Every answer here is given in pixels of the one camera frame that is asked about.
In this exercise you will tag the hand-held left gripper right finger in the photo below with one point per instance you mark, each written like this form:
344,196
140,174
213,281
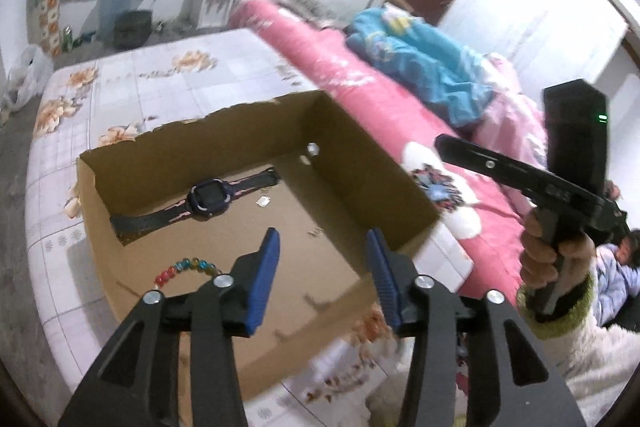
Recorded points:
387,279

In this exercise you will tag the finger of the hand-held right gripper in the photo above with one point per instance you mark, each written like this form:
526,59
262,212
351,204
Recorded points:
475,157

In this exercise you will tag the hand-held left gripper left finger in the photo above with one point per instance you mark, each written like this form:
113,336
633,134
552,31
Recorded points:
262,289

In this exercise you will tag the brown cardboard box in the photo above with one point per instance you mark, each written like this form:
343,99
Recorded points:
315,252

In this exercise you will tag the person's right forearm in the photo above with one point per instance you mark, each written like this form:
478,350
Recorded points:
590,357

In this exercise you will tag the person's right hand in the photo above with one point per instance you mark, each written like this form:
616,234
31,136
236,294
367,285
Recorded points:
537,252

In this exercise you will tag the pink blanket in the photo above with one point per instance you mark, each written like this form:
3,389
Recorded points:
515,117

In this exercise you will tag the blue blanket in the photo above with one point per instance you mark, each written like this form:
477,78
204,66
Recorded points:
425,62

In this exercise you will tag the dark wrist watch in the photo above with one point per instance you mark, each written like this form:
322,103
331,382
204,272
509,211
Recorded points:
205,197

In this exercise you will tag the white wardrobe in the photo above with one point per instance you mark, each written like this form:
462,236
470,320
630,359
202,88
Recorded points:
540,7

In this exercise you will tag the pink floral bedsheet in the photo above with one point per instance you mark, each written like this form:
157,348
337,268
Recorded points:
350,77

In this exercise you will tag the floral table cover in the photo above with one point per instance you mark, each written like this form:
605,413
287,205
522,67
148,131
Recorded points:
150,77

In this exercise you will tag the white water dispenser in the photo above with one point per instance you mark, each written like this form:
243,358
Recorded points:
212,7

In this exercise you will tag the dark bucket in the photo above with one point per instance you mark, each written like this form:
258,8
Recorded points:
132,29

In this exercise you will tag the blue water jug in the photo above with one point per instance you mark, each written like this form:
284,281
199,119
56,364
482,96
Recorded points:
111,9

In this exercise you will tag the white plastic bag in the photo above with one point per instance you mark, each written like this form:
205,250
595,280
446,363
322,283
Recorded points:
25,74

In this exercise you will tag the orange tile patterned cloth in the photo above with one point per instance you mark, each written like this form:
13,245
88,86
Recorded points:
45,7

